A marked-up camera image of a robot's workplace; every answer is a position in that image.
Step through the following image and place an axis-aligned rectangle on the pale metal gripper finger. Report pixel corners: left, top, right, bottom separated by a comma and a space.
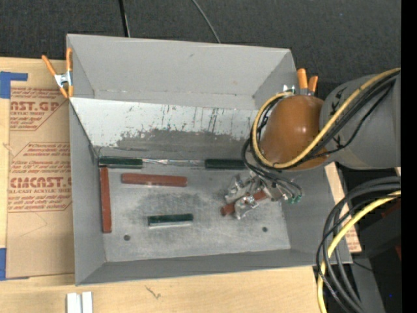
223, 174, 252, 204
233, 194, 260, 220

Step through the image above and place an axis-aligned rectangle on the red-brown block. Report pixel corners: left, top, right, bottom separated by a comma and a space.
99, 167, 113, 234
220, 190, 268, 217
121, 173, 188, 188

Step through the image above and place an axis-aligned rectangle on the dark green flat block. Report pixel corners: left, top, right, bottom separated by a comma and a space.
147, 213, 194, 228
98, 156, 144, 170
204, 158, 248, 170

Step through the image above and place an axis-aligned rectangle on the grey metal bin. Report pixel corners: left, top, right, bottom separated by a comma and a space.
66, 33, 354, 287

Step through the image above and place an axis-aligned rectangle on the brown cardboard board, red print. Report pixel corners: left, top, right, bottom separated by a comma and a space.
0, 56, 76, 280

